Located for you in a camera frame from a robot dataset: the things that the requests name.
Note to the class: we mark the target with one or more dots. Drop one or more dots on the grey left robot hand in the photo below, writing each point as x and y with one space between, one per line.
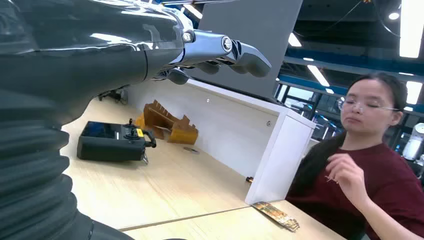
82 49

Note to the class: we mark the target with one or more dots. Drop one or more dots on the person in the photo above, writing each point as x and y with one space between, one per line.
381 172

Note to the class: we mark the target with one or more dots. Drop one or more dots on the black remote controller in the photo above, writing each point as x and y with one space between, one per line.
106 145

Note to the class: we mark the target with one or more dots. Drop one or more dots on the brown wooden slotted rack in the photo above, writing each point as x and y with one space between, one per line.
179 130

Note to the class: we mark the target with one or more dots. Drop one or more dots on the grey laptop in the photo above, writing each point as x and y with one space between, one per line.
251 39

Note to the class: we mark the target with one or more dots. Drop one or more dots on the white desk shelf partition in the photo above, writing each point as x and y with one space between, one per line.
232 132

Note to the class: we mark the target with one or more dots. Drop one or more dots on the small brass fitting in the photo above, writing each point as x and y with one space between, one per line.
249 180

